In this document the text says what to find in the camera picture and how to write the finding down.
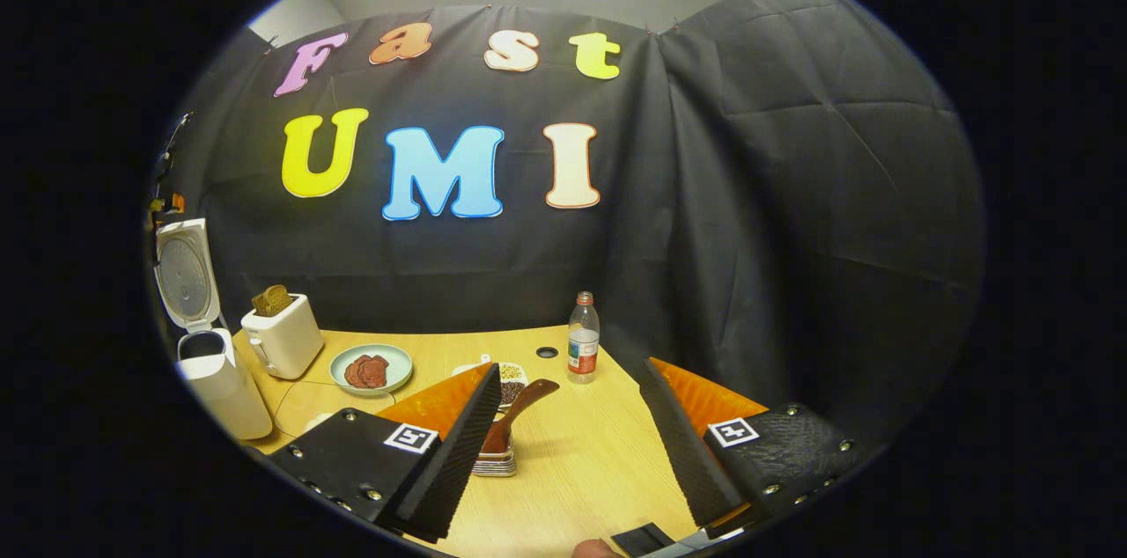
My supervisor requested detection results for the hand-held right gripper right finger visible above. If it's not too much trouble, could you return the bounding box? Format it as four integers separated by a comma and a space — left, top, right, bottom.
636, 356, 870, 532

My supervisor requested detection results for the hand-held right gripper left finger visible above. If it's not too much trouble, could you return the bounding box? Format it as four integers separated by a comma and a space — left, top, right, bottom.
264, 362, 505, 543

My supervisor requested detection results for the metal wire chopstick holder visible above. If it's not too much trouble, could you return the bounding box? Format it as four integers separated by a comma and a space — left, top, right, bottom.
471, 426, 519, 478

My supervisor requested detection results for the brown wooden spoon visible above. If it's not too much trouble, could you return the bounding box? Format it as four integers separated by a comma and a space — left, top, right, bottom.
480, 378, 561, 455

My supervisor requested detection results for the white rice cooker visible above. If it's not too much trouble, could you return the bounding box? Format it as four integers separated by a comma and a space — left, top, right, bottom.
154, 217, 274, 441

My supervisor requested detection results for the white divided dish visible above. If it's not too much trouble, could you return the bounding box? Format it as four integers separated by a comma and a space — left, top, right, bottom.
451, 354, 529, 409

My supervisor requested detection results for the pale green plate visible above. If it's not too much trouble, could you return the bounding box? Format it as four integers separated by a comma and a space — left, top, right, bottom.
329, 343, 415, 397

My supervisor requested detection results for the brown toast slice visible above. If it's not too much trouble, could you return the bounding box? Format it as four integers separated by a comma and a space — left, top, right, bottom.
252, 284, 294, 318

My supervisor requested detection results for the clear plastic bottle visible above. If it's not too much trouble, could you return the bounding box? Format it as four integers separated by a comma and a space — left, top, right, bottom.
567, 291, 601, 385

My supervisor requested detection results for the white toaster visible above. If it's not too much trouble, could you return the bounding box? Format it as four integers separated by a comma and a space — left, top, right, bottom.
240, 293, 325, 380

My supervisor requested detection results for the black backdrop cloth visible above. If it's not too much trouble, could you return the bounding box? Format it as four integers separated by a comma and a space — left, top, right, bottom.
154, 0, 987, 444

